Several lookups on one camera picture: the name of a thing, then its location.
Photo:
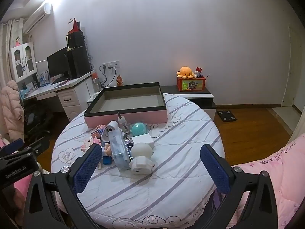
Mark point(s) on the white air conditioner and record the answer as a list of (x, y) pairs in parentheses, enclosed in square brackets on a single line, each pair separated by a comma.
[(35, 19)]

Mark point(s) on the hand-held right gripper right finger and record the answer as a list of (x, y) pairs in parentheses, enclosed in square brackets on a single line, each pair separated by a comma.
[(215, 169)]

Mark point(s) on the red triangular flag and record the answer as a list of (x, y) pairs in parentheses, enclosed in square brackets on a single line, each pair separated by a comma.
[(75, 26)]

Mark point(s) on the blue white box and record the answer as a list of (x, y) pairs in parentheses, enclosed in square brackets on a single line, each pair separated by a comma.
[(43, 78)]

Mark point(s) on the white square charger box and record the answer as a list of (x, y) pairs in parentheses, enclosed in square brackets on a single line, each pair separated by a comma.
[(143, 139)]

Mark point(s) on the black white low cabinet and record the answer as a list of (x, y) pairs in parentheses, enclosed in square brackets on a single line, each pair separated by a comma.
[(197, 97)]

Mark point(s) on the black keyboard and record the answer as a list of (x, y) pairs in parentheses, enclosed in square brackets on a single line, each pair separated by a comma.
[(59, 80)]

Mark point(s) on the black computer tower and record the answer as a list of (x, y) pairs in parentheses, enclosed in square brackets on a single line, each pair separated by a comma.
[(77, 62)]

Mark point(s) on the white desk with drawers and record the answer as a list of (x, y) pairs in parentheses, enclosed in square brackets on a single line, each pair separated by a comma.
[(69, 99)]

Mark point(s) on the red cartoon storage box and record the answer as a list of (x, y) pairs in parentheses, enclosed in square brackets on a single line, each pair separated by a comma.
[(190, 84)]

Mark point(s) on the orange octopus plush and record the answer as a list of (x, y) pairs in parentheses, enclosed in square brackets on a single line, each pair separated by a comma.
[(185, 72)]

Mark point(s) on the teal dome toy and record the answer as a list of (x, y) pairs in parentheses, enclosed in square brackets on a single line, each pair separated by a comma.
[(139, 128)]

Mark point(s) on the orange snack bag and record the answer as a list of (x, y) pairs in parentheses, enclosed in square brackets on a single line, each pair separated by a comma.
[(119, 80)]

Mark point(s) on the pink storage box black rim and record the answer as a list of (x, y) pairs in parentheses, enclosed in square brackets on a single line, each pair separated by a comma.
[(133, 118)]

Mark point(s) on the pink bedding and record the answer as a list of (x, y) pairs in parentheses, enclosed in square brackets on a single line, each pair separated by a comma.
[(22, 195)]

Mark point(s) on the white wall power outlet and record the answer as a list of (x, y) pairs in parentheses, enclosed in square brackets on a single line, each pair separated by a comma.
[(110, 65)]

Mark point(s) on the black bathroom scale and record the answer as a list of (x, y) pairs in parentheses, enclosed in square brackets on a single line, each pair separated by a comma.
[(227, 115)]

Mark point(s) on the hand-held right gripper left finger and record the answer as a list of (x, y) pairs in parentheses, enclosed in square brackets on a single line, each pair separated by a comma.
[(87, 169)]

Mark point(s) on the black office chair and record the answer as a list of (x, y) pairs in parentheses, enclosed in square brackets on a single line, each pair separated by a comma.
[(35, 119)]

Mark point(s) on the pink printed quilt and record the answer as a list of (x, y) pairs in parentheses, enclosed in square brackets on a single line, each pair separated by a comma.
[(281, 171)]

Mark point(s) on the clear bottle red cap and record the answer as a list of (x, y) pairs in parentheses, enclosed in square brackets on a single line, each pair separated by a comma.
[(95, 81)]

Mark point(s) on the black speaker box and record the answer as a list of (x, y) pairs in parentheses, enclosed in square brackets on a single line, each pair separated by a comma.
[(76, 40)]

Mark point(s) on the small glass bottle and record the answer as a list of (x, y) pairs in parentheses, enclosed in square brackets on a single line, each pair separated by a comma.
[(122, 124)]

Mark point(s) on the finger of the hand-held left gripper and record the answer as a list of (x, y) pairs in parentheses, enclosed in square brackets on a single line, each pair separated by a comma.
[(13, 145), (39, 144)]

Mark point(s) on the pink puffer jacket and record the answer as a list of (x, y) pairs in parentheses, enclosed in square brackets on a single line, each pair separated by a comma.
[(10, 109)]

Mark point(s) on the light curtain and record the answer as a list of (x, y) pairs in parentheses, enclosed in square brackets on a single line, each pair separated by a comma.
[(4, 52)]

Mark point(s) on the colourful puzzle cube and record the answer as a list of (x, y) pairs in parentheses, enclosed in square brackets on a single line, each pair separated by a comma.
[(99, 131)]

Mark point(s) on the red white small packet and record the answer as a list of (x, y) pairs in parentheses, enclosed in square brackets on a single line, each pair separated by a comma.
[(198, 72)]

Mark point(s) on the small pink doll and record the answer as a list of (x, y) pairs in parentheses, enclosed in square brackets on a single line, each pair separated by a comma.
[(17, 41)]

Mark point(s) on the white glass-door cabinet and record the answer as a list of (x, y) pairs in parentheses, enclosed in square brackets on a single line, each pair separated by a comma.
[(22, 62)]

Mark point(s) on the pink pixel pig toy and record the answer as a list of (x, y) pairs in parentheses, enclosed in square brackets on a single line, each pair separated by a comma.
[(89, 144)]

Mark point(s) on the white striped bedsheet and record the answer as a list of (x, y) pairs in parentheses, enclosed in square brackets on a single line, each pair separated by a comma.
[(166, 171)]

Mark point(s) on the white round-headed figurine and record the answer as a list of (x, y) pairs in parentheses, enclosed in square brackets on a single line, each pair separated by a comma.
[(141, 151)]

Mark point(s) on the blue toy block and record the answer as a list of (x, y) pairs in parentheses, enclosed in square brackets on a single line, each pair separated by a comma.
[(107, 161)]

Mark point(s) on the black computer monitor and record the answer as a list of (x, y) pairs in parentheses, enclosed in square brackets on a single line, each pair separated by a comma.
[(57, 63)]

